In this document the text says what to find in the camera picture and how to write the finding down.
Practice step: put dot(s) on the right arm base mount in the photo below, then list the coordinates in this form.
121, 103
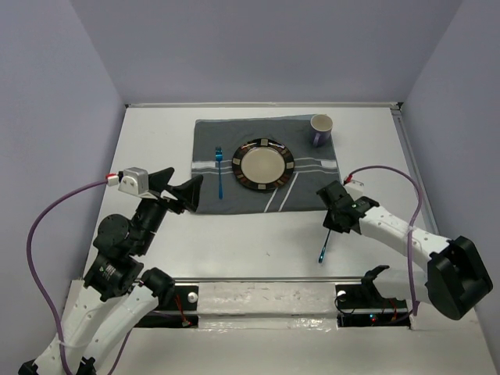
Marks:
361, 305

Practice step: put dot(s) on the white table edge rail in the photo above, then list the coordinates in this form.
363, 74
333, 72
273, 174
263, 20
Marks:
389, 105

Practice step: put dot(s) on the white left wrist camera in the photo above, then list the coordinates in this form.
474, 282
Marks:
131, 181

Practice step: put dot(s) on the blue metallic spoon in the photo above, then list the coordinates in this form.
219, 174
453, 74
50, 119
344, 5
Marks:
324, 248

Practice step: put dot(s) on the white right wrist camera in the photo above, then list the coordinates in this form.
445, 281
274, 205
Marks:
354, 188

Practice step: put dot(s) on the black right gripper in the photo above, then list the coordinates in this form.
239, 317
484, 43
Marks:
330, 223

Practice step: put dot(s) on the grey striped cloth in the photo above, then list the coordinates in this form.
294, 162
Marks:
315, 168

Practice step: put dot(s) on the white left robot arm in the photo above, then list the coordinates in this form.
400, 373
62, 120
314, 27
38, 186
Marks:
117, 291

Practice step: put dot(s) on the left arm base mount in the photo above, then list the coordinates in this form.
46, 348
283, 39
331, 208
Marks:
177, 313

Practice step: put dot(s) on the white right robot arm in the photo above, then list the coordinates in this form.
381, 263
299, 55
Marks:
449, 274

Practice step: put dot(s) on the blue metallic fork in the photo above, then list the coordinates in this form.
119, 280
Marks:
219, 159

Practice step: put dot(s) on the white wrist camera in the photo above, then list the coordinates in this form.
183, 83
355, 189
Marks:
354, 188
131, 181

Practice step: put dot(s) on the dark rimmed dinner plate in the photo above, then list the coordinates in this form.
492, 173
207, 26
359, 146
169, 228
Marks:
263, 164

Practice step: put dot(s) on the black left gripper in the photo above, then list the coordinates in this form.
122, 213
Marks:
188, 191

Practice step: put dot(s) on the purple mug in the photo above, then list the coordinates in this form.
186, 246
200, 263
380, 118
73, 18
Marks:
320, 126

